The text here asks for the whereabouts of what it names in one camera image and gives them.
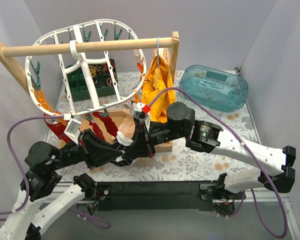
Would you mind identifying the black white striped sock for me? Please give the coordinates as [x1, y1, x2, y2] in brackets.
[110, 130, 139, 167]

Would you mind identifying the white clip sock hanger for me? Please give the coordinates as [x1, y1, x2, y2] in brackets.
[25, 19, 147, 116]

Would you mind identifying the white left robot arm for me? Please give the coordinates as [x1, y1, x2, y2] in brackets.
[0, 129, 123, 240]

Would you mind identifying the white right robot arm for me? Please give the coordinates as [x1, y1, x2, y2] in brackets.
[116, 101, 296, 199]

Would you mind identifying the red christmas sock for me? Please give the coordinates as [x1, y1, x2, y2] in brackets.
[84, 111, 118, 141]
[44, 117, 72, 144]

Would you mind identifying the white orange patterned cloth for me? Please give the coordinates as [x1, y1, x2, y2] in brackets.
[112, 47, 171, 143]

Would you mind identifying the yellow garment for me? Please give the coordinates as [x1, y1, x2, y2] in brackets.
[141, 55, 176, 123]

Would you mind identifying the green compartment organizer box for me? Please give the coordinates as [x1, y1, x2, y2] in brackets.
[64, 58, 120, 102]

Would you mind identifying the teal transparent plastic bin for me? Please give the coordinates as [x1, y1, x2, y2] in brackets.
[179, 64, 249, 112]

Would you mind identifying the wooden clothes rack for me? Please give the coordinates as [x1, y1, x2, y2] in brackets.
[0, 31, 180, 153]

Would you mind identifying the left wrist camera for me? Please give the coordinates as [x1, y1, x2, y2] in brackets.
[64, 113, 83, 145]

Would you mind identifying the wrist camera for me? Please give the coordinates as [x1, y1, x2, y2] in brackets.
[64, 113, 83, 145]
[130, 102, 151, 131]

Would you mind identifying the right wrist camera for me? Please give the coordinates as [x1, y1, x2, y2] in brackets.
[130, 102, 151, 131]

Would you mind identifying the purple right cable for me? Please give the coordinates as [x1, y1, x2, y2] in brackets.
[148, 87, 290, 238]

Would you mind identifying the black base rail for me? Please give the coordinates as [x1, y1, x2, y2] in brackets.
[76, 181, 246, 212]

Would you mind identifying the blue wire hanger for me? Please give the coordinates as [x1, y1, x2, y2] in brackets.
[154, 36, 160, 91]

